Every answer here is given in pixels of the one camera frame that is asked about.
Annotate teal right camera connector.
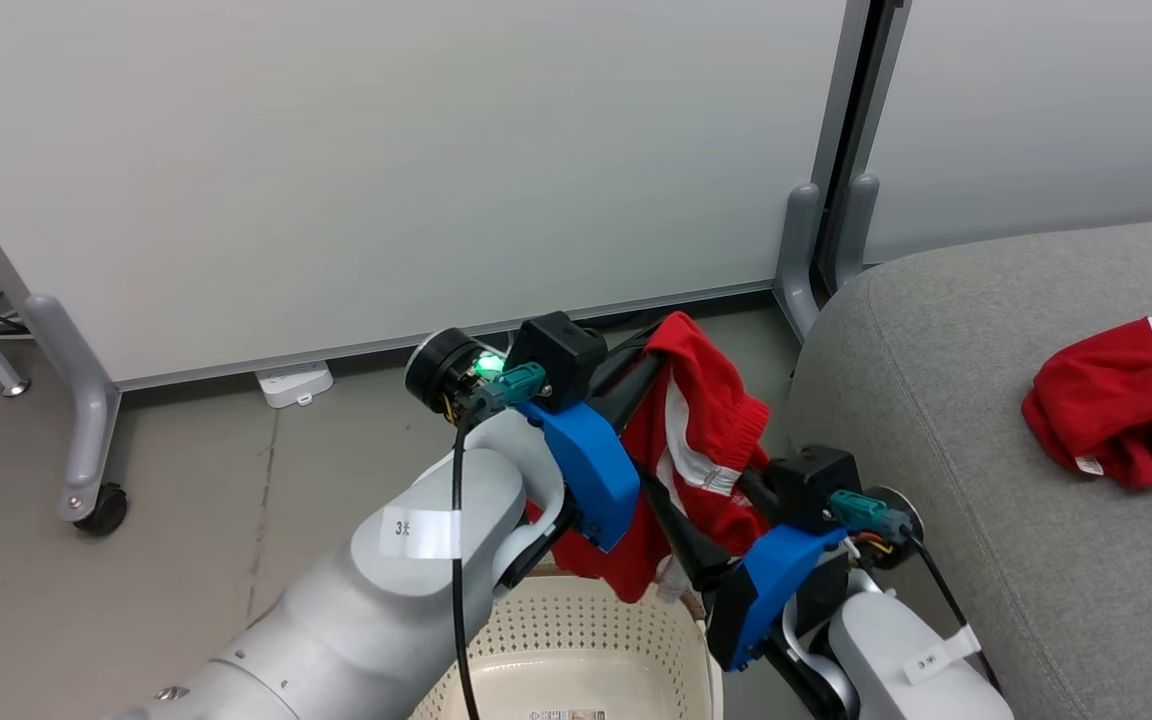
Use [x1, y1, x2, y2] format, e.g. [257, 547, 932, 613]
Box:
[829, 488, 914, 544]

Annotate teal camera connector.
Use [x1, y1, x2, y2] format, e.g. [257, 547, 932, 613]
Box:
[466, 362, 549, 419]
[829, 488, 914, 544]

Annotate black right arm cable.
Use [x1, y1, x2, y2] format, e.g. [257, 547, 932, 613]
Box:
[901, 535, 1002, 696]

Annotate red jersey with black lettering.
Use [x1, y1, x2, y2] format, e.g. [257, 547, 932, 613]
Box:
[1022, 308, 1152, 498]

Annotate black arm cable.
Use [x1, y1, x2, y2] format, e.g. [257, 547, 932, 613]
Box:
[449, 410, 485, 720]
[901, 535, 1002, 696]

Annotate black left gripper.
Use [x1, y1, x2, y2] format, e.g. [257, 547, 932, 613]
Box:
[404, 327, 667, 433]

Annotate cream plastic laundry basket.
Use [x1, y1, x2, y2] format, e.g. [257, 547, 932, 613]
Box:
[408, 565, 727, 720]

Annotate grey partition foot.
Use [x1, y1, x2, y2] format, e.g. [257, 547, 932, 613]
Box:
[774, 183, 825, 341]
[833, 174, 880, 291]

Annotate red shorts with white stripes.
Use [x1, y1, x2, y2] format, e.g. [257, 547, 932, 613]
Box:
[526, 310, 771, 605]

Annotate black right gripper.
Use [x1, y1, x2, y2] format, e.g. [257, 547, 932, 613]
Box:
[636, 468, 927, 643]

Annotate teal left camera connector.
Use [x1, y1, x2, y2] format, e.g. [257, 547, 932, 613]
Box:
[466, 362, 549, 419]

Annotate grey fabric sofa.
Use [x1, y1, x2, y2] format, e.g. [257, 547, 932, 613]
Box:
[786, 215, 1152, 720]

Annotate white power strip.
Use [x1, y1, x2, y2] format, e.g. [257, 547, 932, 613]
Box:
[254, 362, 334, 409]

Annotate wide white partition panel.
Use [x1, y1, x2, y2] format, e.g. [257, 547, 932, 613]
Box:
[0, 0, 872, 391]

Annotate grey partition leg with caster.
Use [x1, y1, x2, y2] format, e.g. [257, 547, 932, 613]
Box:
[21, 293, 122, 524]

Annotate black caster wheel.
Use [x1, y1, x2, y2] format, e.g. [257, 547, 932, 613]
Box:
[74, 483, 129, 537]

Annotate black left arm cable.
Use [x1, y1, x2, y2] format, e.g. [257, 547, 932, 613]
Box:
[449, 410, 485, 720]

